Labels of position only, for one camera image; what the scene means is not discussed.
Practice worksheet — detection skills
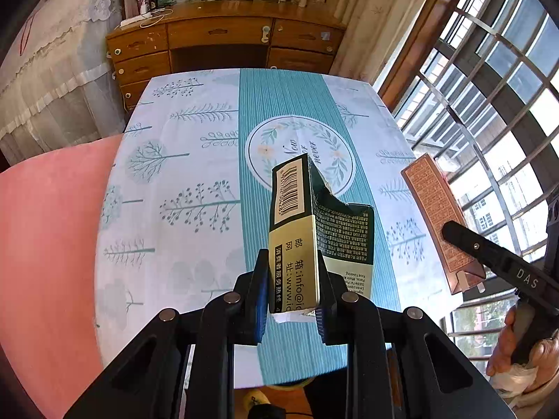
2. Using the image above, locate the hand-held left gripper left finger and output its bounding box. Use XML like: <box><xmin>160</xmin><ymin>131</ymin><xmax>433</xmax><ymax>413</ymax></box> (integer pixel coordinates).
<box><xmin>63</xmin><ymin>249</ymin><xmax>269</xmax><ymax>419</ymax></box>

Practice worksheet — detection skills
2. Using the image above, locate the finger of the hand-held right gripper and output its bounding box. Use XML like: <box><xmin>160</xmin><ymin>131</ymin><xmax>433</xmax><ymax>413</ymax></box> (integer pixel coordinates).
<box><xmin>441</xmin><ymin>221</ymin><xmax>553</xmax><ymax>293</ymax></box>

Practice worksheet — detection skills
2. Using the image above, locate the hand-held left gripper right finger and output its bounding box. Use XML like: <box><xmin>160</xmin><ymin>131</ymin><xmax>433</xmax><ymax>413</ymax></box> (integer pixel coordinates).
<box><xmin>315</xmin><ymin>251</ymin><xmax>516</xmax><ymax>419</ymax></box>

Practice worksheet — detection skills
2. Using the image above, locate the dark green carton box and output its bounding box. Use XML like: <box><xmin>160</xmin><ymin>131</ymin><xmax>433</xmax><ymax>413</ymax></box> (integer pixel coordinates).
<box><xmin>267</xmin><ymin>154</ymin><xmax>375</xmax><ymax>324</ymax></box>

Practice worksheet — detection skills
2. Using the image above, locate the red snack box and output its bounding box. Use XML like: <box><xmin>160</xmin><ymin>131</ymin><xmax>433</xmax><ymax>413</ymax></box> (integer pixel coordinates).
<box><xmin>401</xmin><ymin>154</ymin><xmax>487</xmax><ymax>295</ymax></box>

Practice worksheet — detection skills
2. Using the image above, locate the blue bin with white rim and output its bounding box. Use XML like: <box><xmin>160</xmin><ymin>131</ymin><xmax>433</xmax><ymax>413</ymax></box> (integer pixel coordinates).
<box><xmin>264</xmin><ymin>380</ymin><xmax>313</xmax><ymax>391</ymax></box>

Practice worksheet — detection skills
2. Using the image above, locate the person's right hand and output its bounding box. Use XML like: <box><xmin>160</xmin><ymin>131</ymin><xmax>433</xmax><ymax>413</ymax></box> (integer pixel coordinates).
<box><xmin>486</xmin><ymin>306</ymin><xmax>559</xmax><ymax>409</ymax></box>

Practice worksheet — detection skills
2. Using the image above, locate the white cloth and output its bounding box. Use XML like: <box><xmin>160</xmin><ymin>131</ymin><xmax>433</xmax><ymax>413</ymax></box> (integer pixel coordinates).
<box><xmin>493</xmin><ymin>363</ymin><xmax>543</xmax><ymax>399</ymax></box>

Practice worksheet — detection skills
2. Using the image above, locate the person's right leg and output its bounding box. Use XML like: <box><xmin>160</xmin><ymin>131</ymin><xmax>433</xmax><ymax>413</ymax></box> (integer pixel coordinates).
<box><xmin>303</xmin><ymin>377</ymin><xmax>347</xmax><ymax>419</ymax></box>

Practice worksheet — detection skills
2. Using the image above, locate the person's leg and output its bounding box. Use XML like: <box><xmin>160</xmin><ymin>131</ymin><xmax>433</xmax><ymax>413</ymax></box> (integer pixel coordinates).
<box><xmin>251</xmin><ymin>404</ymin><xmax>286</xmax><ymax>419</ymax></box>
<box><xmin>303</xmin><ymin>377</ymin><xmax>347</xmax><ymax>419</ymax></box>

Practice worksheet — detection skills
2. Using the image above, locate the yellow embroidered slipper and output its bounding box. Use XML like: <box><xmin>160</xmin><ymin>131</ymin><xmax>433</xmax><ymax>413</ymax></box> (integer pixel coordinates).
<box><xmin>242</xmin><ymin>390</ymin><xmax>269</xmax><ymax>411</ymax></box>

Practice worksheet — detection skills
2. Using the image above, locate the person's left leg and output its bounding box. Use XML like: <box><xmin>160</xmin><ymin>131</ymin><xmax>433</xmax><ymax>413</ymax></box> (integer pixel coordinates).
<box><xmin>251</xmin><ymin>404</ymin><xmax>286</xmax><ymax>419</ymax></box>

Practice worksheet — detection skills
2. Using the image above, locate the tree print tablecloth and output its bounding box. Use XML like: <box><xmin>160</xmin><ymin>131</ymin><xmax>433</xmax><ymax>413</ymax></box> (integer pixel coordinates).
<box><xmin>97</xmin><ymin>67</ymin><xmax>452</xmax><ymax>389</ymax></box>

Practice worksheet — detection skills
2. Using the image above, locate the window with metal grille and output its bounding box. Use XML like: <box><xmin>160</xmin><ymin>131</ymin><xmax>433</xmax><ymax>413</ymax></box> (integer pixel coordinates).
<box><xmin>332</xmin><ymin>0</ymin><xmax>559</xmax><ymax>402</ymax></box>

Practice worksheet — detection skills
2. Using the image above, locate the wooden desk with drawers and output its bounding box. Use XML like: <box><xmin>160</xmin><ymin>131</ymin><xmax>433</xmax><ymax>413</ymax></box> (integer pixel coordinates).
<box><xmin>106</xmin><ymin>0</ymin><xmax>348</xmax><ymax>112</ymax></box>

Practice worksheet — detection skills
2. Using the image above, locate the white power strip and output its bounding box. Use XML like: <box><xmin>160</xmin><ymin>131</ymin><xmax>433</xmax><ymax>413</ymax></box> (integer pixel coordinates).
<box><xmin>120</xmin><ymin>12</ymin><xmax>153</xmax><ymax>27</ymax></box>

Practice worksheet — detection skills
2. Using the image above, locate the furniture under white lace cloth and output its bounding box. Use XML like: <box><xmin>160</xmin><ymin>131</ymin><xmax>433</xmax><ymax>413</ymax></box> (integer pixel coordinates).
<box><xmin>0</xmin><ymin>0</ymin><xmax>127</xmax><ymax>167</ymax></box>

